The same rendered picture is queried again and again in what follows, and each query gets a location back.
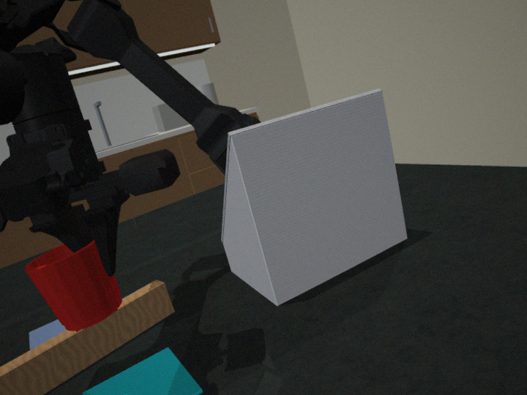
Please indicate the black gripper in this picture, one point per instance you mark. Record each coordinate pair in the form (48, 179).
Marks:
(105, 193)

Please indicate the dark red cup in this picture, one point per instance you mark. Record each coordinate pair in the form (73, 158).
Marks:
(75, 286)

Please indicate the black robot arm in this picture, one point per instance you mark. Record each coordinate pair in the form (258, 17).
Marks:
(37, 177)

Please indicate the light brown wooden beam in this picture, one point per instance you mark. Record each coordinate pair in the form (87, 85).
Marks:
(60, 358)

